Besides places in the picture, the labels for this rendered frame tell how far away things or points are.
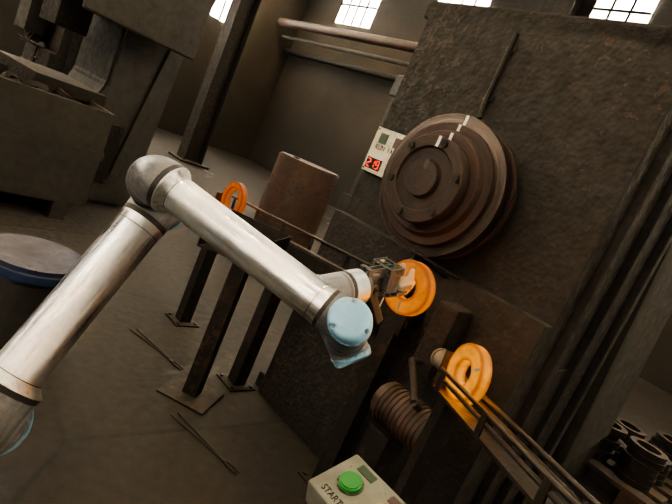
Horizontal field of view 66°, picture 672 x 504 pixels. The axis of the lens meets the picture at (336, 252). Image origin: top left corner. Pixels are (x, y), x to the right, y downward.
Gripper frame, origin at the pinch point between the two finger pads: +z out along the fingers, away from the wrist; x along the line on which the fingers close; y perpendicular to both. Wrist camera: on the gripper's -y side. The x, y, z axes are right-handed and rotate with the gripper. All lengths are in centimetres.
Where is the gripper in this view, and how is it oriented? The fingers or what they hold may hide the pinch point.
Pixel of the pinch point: (411, 281)
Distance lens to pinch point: 144.8
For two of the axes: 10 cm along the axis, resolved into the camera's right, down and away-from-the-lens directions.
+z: 7.6, -1.1, 6.4
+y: 1.9, -9.0, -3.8
